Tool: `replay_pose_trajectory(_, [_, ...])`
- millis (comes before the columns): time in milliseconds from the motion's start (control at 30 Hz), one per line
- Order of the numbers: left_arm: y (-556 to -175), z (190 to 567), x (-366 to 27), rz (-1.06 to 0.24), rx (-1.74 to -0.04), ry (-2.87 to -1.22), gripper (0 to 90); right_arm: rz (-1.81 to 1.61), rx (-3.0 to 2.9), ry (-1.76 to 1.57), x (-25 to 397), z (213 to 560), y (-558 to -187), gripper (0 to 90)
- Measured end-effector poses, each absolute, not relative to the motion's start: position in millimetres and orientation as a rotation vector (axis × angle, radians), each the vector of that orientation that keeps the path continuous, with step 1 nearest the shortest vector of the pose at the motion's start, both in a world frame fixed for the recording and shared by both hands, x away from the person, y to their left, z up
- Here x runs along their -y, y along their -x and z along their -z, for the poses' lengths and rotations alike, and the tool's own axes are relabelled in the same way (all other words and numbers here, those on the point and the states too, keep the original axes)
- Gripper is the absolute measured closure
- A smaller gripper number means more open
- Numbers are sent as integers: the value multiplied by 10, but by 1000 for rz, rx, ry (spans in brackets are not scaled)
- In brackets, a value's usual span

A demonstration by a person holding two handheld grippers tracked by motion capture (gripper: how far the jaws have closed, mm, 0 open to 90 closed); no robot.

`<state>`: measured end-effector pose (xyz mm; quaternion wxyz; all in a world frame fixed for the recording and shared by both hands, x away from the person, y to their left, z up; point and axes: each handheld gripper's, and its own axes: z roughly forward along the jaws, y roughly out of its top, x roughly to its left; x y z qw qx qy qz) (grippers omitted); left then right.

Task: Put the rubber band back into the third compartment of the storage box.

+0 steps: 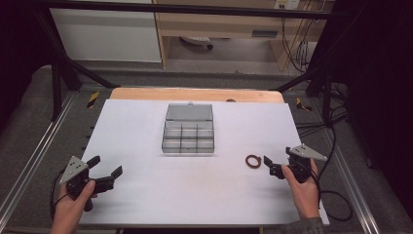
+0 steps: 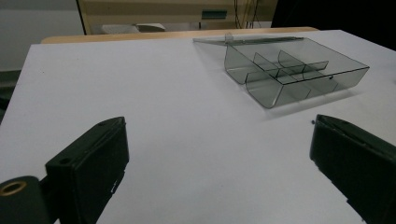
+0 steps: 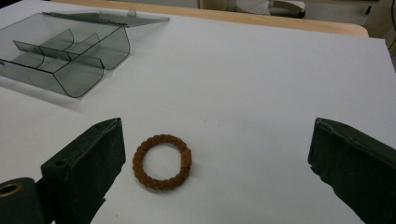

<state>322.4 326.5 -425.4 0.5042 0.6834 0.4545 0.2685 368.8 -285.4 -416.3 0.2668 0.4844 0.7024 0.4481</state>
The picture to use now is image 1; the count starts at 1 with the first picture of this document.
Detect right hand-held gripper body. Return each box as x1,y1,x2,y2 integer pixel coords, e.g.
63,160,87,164
284,143,328,184

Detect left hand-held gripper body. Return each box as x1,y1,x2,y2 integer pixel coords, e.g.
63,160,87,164
58,155,97,213

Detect brown hair tie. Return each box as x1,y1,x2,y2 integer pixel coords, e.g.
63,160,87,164
244,154,262,170

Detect person's right hand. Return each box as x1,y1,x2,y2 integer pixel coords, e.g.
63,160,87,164
281,159,321,220

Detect person's left hand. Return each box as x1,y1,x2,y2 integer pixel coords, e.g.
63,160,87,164
51,179,98,228

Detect yellow black tape strip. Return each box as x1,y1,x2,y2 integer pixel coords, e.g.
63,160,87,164
294,97,314,112
86,91,100,109

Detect white table sheet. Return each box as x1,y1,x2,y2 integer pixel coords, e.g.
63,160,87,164
79,98,330,227

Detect black metal stand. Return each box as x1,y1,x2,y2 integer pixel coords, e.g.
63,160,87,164
275,0,371,129
33,6,122,122

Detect clear plastic organizer box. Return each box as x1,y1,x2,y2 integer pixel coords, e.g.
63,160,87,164
161,100,216,154

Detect dark curtain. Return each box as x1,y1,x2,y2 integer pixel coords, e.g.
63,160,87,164
0,0,55,126
332,0,413,214

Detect wooden table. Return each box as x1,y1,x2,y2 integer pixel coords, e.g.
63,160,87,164
109,87,286,104

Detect white cabinet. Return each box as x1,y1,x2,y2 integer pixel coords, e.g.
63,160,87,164
49,0,163,63

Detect office chair base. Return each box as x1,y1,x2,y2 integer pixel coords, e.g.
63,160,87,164
179,35,215,51

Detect light wooden desk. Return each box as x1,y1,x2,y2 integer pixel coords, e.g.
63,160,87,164
152,0,335,71

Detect black metal crossbar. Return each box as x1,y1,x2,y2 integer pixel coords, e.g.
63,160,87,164
40,0,340,20

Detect black floor cables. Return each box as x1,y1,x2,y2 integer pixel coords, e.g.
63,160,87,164
295,82,351,138

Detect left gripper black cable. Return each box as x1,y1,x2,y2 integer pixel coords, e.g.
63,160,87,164
49,167,71,222

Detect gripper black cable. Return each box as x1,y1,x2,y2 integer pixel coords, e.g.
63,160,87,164
49,167,71,222
311,125,355,223

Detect aluminium rail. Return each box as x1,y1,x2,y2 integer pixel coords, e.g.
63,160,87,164
323,130,382,234
0,92,78,226

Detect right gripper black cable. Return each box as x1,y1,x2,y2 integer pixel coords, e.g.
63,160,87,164
311,125,355,223

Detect hanging black cables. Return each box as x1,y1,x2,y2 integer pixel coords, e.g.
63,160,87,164
280,13,314,74

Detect wall power outlet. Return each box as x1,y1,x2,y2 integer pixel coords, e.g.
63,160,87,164
274,0,302,11

